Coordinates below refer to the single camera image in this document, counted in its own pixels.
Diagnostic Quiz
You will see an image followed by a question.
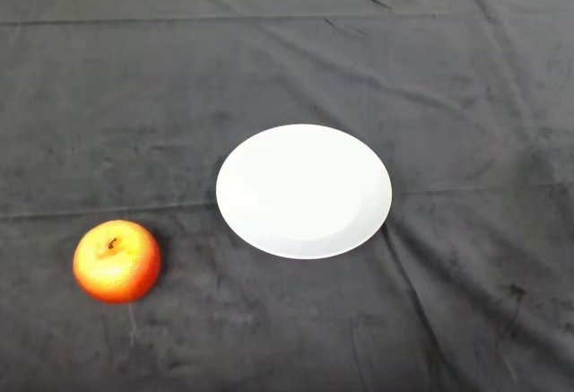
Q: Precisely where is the white round plate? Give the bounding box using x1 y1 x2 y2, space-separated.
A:
215 123 394 260

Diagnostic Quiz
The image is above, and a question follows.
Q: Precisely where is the black velvet cloth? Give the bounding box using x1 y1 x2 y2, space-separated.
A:
0 0 574 392

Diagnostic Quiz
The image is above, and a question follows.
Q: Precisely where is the red yellow apple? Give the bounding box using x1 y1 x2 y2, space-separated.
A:
72 219 162 305

